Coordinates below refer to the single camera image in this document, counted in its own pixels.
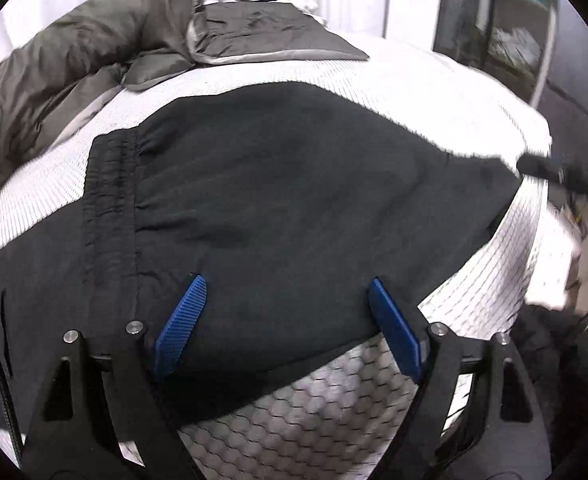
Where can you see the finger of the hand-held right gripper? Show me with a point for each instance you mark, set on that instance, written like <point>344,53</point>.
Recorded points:
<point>549,170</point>

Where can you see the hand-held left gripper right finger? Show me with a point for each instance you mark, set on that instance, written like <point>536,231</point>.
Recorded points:
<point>396,330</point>

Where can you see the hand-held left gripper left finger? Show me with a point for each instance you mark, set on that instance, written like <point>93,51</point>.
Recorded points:
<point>181,330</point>

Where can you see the black pants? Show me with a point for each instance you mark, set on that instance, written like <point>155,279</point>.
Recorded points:
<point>274,185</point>

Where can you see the grey folded pants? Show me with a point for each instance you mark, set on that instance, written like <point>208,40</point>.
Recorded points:
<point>274,30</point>

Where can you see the white honeycomb mattress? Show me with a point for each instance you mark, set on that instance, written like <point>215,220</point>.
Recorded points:
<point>449,100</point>

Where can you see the glass door cabinet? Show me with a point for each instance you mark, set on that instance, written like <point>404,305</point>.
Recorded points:
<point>499,20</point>

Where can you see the dark cloth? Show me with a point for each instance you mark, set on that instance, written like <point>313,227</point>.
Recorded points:
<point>569,385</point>

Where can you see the olive puffer jacket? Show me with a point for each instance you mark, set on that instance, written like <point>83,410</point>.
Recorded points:
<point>73,60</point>

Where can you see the white crumpled cloth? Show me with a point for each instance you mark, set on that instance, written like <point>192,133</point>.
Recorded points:
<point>299,2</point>

